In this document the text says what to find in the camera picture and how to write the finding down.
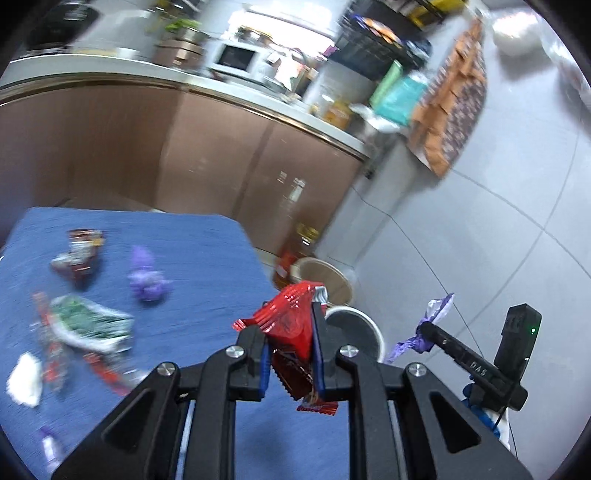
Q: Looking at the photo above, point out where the yellow food container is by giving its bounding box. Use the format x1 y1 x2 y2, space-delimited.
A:
321 95 354 127

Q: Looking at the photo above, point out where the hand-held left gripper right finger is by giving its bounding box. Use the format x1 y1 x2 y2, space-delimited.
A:
310 302 534 480

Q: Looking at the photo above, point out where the brown kitchen cabinet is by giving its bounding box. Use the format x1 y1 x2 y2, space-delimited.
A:
0 55 370 259

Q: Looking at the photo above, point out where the white microwave oven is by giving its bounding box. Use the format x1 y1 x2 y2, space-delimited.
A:
213 39 264 77

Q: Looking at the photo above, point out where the yellow cooking oil bottle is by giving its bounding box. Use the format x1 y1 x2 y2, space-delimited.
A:
288 223 320 259

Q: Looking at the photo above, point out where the red foil snack wrapper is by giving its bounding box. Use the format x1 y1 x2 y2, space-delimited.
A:
232 281 340 416

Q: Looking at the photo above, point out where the red strip wrapper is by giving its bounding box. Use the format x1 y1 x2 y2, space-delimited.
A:
83 353 139 398

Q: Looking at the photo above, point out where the black storage rack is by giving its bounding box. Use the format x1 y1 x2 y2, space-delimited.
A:
332 14 416 79

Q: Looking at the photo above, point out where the person's right hand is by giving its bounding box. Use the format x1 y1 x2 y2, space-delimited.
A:
462 383 503 439

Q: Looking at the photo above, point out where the orange patterned rug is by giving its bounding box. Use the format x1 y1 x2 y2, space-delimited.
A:
409 21 489 176

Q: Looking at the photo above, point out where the green white snack wrapper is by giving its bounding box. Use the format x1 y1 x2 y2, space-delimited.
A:
48 295 134 354

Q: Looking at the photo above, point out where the purple silver candy wrapper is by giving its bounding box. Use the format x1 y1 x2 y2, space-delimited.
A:
387 293 455 363

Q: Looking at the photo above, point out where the small purple white wrapper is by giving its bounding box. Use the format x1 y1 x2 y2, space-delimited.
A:
38 425 65 476

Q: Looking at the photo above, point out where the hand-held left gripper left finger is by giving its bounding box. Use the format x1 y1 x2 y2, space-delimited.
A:
51 325 273 480

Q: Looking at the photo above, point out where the white plastic bag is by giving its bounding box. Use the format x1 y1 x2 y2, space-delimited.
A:
351 104 400 132

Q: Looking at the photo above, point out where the blue towel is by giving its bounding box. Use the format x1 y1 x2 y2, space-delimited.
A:
0 207 352 480

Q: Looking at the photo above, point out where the brown snack wrapper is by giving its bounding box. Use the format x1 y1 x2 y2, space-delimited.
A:
50 228 106 282

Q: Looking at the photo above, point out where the teal package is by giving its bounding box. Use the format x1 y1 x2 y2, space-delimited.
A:
376 74 428 125

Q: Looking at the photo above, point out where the copper pot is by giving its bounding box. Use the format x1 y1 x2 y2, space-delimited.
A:
154 39 204 70

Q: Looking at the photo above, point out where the green potted plant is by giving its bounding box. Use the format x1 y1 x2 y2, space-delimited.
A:
164 18 201 35

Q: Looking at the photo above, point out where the wicker basket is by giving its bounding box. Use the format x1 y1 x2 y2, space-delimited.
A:
292 257 354 308

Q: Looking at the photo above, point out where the white round bag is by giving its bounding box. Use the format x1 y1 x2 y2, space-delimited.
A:
492 11 543 56

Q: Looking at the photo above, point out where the red clear plastic wrapper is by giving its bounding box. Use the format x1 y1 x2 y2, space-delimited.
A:
31 291 68 391

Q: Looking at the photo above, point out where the white tissue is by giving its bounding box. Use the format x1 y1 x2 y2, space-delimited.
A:
7 352 44 408

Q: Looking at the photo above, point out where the green package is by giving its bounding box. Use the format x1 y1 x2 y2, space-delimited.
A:
369 60 402 104

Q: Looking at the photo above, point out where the white trash bin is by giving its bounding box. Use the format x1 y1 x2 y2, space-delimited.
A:
323 305 386 365

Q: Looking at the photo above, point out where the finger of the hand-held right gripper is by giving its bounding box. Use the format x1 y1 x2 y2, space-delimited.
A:
416 322 460 360

